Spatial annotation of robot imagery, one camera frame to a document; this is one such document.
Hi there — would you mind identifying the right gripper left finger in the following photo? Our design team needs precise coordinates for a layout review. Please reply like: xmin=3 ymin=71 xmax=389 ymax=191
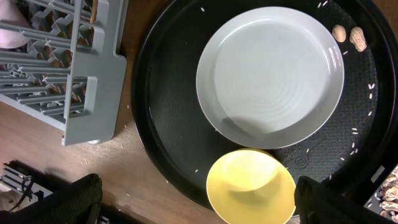
xmin=1 ymin=174 xmax=103 ymax=224

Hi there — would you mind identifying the peanut in shell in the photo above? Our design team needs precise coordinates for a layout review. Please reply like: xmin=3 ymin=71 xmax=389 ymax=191
xmin=331 ymin=24 xmax=346 ymax=43
xmin=349 ymin=27 xmax=367 ymax=52

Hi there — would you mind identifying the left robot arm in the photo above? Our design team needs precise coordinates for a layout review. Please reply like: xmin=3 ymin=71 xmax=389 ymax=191
xmin=1 ymin=161 xmax=53 ymax=205

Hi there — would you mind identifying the pink plastic cup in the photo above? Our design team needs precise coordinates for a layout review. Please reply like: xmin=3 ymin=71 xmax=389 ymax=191
xmin=1 ymin=0 xmax=30 ymax=49

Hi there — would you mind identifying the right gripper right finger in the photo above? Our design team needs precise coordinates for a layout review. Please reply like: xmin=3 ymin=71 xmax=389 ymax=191
xmin=294 ymin=176 xmax=394 ymax=224

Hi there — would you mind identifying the yellow bowl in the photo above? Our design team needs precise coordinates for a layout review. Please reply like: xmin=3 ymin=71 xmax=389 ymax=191
xmin=206 ymin=148 xmax=296 ymax=224

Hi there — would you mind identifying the round black tray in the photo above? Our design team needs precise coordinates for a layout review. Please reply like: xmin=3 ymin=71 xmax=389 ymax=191
xmin=132 ymin=0 xmax=397 ymax=208

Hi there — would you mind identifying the grey dishwasher rack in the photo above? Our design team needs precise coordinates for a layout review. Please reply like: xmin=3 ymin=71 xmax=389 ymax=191
xmin=1 ymin=0 xmax=128 ymax=146

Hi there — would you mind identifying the grey round plate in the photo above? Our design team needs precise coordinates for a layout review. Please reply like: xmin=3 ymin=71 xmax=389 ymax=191
xmin=196 ymin=6 xmax=345 ymax=149

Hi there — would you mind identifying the food scraps pile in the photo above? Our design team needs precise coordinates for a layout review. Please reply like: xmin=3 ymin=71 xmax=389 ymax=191
xmin=373 ymin=164 xmax=398 ymax=223

